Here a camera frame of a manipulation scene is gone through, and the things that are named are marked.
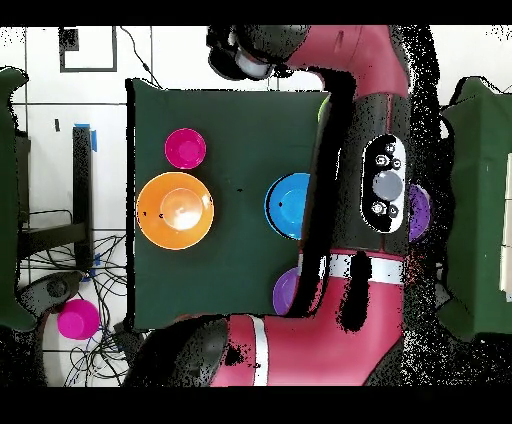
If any purple bowl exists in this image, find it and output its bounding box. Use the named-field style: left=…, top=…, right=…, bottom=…
left=272, top=266, right=301, bottom=317
left=407, top=183, right=433, bottom=243

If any pink cup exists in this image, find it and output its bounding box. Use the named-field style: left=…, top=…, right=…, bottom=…
left=56, top=298, right=101, bottom=341

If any green cloth covered table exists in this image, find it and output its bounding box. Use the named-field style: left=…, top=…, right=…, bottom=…
left=0, top=66, right=38, bottom=333
left=437, top=75, right=512, bottom=343

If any blue bowl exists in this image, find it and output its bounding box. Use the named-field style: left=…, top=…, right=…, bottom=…
left=264, top=172, right=312, bottom=242

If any black power adapter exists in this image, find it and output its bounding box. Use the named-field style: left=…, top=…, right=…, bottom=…
left=111, top=321, right=145, bottom=355

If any black metal stool frame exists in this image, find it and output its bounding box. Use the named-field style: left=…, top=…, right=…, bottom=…
left=17, top=125, right=95, bottom=273

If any black grey base foot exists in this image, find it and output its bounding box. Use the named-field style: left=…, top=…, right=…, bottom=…
left=17, top=270, right=85, bottom=319

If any black cable with connector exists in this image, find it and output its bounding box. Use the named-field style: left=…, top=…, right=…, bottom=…
left=119, top=25, right=162, bottom=90

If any dark green table cloth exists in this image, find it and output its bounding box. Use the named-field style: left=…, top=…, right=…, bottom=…
left=125, top=77, right=333, bottom=333

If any pink bowl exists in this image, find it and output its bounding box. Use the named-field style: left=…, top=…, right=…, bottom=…
left=164, top=127, right=208, bottom=170

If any large orange bowl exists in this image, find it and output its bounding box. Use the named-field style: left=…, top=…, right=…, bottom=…
left=136, top=171, right=216, bottom=251

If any tangle of black cables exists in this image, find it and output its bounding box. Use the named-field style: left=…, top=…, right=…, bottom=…
left=17, top=207, right=133, bottom=387

